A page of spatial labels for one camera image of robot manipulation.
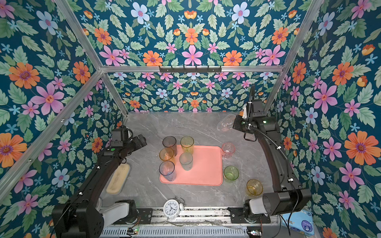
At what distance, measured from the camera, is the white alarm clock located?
0.73 meters

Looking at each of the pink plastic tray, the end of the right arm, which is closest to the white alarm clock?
the pink plastic tray

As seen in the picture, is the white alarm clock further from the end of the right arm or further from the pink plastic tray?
the end of the right arm
